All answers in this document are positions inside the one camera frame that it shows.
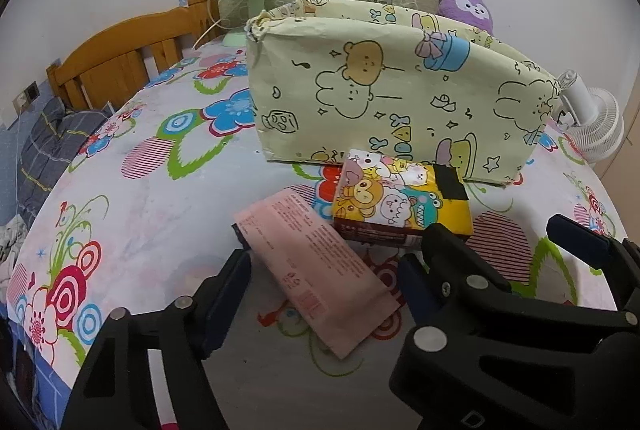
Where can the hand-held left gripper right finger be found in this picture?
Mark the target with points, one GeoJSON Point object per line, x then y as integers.
{"type": "Point", "coordinates": [414, 290]}

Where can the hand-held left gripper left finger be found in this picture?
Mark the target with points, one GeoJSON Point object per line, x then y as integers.
{"type": "Point", "coordinates": [227, 305]}

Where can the white desk fan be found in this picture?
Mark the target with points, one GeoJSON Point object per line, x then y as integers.
{"type": "Point", "coordinates": [600, 124]}

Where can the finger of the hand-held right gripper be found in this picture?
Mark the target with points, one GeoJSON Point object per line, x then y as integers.
{"type": "Point", "coordinates": [580, 245]}
{"type": "Point", "coordinates": [465, 270]}

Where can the wall socket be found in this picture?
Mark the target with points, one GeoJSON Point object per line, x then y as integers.
{"type": "Point", "coordinates": [27, 95]}

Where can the floral bedsheet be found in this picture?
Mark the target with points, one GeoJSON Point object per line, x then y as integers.
{"type": "Point", "coordinates": [150, 220]}

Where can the wooden bed headboard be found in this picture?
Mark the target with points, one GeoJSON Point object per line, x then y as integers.
{"type": "Point", "coordinates": [100, 54]}

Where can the pink flat pack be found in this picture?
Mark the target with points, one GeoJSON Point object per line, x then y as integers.
{"type": "Point", "coordinates": [320, 270]}

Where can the grey plaid blanket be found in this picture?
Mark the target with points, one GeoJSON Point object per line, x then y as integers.
{"type": "Point", "coordinates": [45, 144]}

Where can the white crumpled clothes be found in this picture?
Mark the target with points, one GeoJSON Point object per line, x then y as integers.
{"type": "Point", "coordinates": [12, 240]}

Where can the yellow cartoon tissue pack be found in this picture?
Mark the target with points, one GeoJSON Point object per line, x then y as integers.
{"type": "Point", "coordinates": [390, 200]}

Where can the cream printed fabric storage bin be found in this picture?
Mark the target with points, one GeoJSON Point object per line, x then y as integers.
{"type": "Point", "coordinates": [400, 109]}

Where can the purple plush toy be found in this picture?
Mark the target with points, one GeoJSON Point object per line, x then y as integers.
{"type": "Point", "coordinates": [467, 7]}

